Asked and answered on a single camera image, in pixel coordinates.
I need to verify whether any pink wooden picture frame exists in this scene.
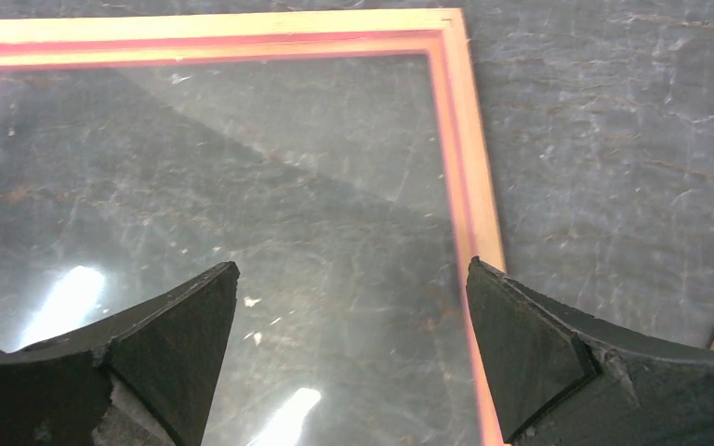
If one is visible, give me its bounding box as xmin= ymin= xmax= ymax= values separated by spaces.
xmin=0 ymin=8 xmax=504 ymax=445

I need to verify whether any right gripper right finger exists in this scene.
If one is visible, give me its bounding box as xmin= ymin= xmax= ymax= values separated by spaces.
xmin=466 ymin=258 xmax=714 ymax=445

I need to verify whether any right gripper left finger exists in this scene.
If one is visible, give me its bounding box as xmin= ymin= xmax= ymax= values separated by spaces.
xmin=0 ymin=262 xmax=240 ymax=445

